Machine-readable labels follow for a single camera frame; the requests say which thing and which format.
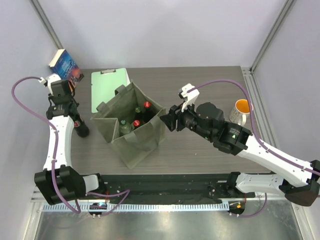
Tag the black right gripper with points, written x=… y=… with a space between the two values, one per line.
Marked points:
x=170 y=119

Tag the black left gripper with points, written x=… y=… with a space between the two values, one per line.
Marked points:
x=50 y=97

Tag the tall cola bottle red cap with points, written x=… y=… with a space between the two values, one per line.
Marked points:
x=148 y=113

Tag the green glass bottle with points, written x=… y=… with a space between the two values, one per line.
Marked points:
x=139 y=115

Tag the small cola bottle red cap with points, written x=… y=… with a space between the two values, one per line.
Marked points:
x=136 y=124

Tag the olive green canvas bag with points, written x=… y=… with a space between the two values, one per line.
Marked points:
x=130 y=123

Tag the clear glass bottle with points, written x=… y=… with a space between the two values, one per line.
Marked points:
x=124 y=127

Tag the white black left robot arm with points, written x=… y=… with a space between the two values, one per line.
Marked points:
x=58 y=177

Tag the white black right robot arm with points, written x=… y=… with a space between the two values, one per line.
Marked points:
x=293 y=178

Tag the blue paperback book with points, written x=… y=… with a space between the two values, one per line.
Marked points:
x=64 y=68

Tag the green clipboard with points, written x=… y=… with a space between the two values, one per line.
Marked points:
x=104 y=83

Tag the white mug orange inside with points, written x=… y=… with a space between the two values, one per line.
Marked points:
x=240 y=112

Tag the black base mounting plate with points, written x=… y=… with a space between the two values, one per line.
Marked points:
x=173 y=189

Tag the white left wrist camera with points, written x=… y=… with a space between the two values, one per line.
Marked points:
x=57 y=87

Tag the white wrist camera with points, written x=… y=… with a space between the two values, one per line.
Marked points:
x=188 y=93
x=57 y=87

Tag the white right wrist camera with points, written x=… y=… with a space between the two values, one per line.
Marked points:
x=188 y=93

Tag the slotted cable duct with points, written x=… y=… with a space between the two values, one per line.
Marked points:
x=87 y=206

